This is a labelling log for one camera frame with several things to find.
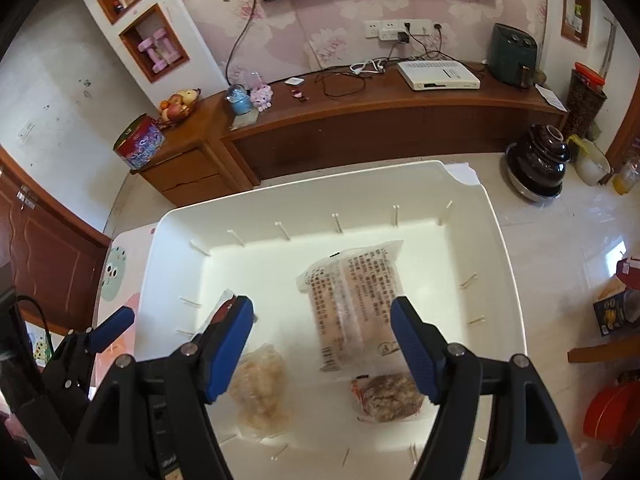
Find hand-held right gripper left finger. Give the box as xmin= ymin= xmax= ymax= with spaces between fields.
xmin=62 ymin=295 xmax=256 ymax=480

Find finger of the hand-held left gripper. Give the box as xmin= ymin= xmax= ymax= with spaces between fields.
xmin=42 ymin=306 xmax=136 ymax=411

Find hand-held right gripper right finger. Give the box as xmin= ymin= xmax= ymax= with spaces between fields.
xmin=391 ymin=296 xmax=583 ymax=480

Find white plastic storage bin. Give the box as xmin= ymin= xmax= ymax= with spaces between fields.
xmin=131 ymin=160 xmax=531 ymax=480

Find clear snack packet red edge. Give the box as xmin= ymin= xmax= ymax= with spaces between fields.
xmin=200 ymin=287 xmax=258 ymax=336

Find brown snack packet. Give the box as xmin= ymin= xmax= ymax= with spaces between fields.
xmin=350 ymin=372 xmax=428 ymax=423

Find pale clear snack packet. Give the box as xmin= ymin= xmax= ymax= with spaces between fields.
xmin=227 ymin=342 xmax=296 ymax=441

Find colourful printed box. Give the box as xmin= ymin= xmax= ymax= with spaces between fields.
xmin=25 ymin=322 xmax=53 ymax=366

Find long clear biscuit packet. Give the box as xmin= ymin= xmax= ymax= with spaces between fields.
xmin=297 ymin=240 xmax=408 ymax=373

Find brown wooden door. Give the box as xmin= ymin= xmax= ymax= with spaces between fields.
xmin=0 ymin=145 xmax=112 ymax=331

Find small wooden drawer cabinet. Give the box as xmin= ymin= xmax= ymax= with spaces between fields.
xmin=131 ymin=92 xmax=261 ymax=207

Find floral printed tin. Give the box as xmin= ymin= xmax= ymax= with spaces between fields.
xmin=112 ymin=114 xmax=167 ymax=170

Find metal basin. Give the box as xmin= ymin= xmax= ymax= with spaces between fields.
xmin=504 ymin=145 xmax=566 ymax=204

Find dark box yellow print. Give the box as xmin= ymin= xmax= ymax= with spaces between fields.
xmin=593 ymin=290 xmax=640 ymax=336

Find red round tin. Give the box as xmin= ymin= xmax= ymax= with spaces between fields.
xmin=582 ymin=380 xmax=640 ymax=448

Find red white packet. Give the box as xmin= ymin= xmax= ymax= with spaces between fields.
xmin=615 ymin=255 xmax=640 ymax=291

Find long wooden TV stand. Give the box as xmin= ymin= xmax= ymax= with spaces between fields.
xmin=220 ymin=62 xmax=571 ymax=181

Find dark ceramic jar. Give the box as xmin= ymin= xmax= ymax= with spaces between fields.
xmin=505 ymin=124 xmax=572 ymax=196

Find fruit bowl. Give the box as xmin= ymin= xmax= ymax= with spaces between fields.
xmin=159 ymin=87 xmax=202 ymax=128

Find blue snow globe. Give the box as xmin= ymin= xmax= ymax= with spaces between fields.
xmin=226 ymin=84 xmax=251 ymax=116

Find pink plush toy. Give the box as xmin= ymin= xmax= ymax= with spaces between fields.
xmin=248 ymin=72 xmax=273 ymax=111

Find white plastic jug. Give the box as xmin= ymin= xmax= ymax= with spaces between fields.
xmin=575 ymin=137 xmax=612 ymax=186

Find yellow bottle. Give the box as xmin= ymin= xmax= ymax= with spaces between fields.
xmin=612 ymin=157 xmax=640 ymax=196

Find white set-top box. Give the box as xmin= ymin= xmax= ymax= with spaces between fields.
xmin=396 ymin=59 xmax=482 ymax=92

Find white paper sheet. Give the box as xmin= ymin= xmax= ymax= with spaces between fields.
xmin=537 ymin=85 xmax=568 ymax=111

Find tall woven basket red lid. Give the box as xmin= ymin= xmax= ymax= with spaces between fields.
xmin=565 ymin=62 xmax=608 ymax=141

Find dark green air fryer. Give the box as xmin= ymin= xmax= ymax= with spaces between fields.
xmin=487 ymin=22 xmax=535 ymax=86

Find framed cork board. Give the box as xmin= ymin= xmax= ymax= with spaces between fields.
xmin=560 ymin=0 xmax=593 ymax=48

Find black power cables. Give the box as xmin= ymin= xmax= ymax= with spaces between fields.
xmin=320 ymin=22 xmax=446 ymax=98

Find black television cable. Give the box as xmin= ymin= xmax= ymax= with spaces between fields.
xmin=225 ymin=0 xmax=261 ymax=86

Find white wall socket row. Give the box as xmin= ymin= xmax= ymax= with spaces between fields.
xmin=364 ymin=19 xmax=433 ymax=42

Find grey mop handle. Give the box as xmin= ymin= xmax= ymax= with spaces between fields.
xmin=600 ymin=17 xmax=618 ymax=76

